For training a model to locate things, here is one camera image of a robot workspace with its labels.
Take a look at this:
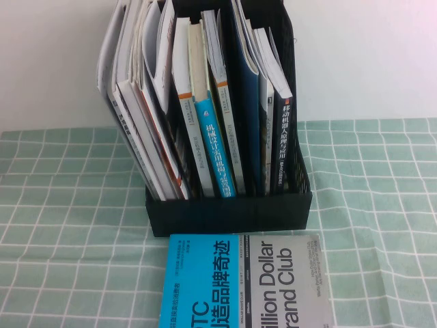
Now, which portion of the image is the black mobile robot book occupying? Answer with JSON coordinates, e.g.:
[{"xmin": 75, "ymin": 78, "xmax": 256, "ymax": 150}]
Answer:
[{"xmin": 261, "ymin": 26, "xmax": 295, "ymax": 196}]

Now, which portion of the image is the cyan spine book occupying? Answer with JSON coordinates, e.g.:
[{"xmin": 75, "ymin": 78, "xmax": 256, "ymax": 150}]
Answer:
[{"xmin": 186, "ymin": 19, "xmax": 237, "ymax": 200}]

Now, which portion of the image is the dark blue book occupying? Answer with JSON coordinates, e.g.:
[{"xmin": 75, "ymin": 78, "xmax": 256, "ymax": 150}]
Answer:
[{"xmin": 231, "ymin": 0, "xmax": 264, "ymax": 197}]

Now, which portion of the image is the black mesh book holder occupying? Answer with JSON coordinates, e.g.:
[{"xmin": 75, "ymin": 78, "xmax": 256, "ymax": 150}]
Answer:
[{"xmin": 145, "ymin": 0, "xmax": 313, "ymax": 238}]

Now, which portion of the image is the white spine blue cover book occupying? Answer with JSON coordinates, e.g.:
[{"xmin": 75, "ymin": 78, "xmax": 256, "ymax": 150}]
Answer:
[{"xmin": 252, "ymin": 29, "xmax": 276, "ymax": 197}]

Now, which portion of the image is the blue and grey paperback book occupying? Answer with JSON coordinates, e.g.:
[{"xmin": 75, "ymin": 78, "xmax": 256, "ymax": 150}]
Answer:
[{"xmin": 158, "ymin": 233, "xmax": 337, "ymax": 328}]

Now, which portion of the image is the orange edged white booklet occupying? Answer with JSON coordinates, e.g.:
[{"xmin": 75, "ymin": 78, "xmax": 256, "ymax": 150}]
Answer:
[{"xmin": 132, "ymin": 81, "xmax": 191, "ymax": 201}]

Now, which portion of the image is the curved white booklet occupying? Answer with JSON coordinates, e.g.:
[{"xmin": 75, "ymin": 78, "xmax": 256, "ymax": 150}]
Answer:
[{"xmin": 141, "ymin": 1, "xmax": 171, "ymax": 114}]

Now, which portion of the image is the red text white booklet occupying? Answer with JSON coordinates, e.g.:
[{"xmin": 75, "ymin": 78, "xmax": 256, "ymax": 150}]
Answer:
[{"xmin": 158, "ymin": 0, "xmax": 178, "ymax": 114}]

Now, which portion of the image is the loose paper stack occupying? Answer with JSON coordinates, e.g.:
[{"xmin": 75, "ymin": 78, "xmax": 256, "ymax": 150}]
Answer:
[{"xmin": 127, "ymin": 0, "xmax": 152, "ymax": 87}]

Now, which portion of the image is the green white checkered tablecloth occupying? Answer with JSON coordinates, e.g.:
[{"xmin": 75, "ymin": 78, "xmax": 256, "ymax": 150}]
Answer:
[{"xmin": 0, "ymin": 118, "xmax": 437, "ymax": 328}]

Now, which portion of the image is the white plastic folder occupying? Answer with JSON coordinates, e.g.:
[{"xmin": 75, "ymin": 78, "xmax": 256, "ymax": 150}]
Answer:
[{"xmin": 96, "ymin": 0, "xmax": 130, "ymax": 100}]

